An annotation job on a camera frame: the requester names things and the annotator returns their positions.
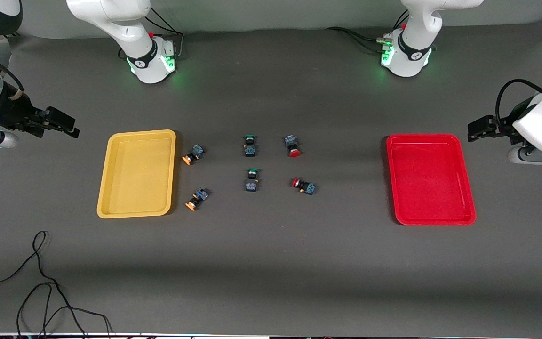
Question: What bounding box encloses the yellow push button switch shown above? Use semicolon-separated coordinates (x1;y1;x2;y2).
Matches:
185;187;209;211
182;144;206;166

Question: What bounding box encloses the red mushroom push button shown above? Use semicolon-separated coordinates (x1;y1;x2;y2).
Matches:
284;134;302;158
291;177;317;196

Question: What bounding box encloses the red plastic tray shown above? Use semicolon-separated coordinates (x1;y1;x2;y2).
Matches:
386;134;477;226

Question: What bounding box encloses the yellow plastic tray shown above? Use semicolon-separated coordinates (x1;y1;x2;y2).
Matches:
96;129;177;219

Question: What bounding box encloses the thin black loose cable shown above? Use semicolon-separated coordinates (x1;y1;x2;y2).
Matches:
0;231;114;339

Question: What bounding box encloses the black right arm base cable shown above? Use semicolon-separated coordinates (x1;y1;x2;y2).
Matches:
146;7;184;59

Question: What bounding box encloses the black arm base cable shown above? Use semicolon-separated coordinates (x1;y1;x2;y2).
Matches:
146;7;184;59
326;9;410;53

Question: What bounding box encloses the black left arm base cable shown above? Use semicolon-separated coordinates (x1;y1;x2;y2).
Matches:
326;9;410;53

